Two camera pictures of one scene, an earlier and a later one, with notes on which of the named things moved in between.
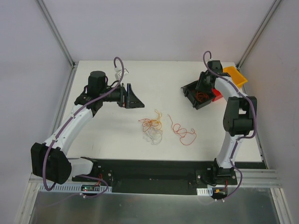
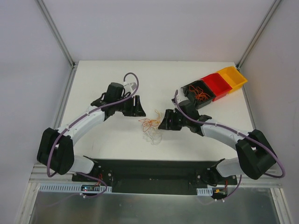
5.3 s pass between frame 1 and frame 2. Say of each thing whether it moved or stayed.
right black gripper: moved
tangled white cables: stayed
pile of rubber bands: stayed
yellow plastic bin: stayed
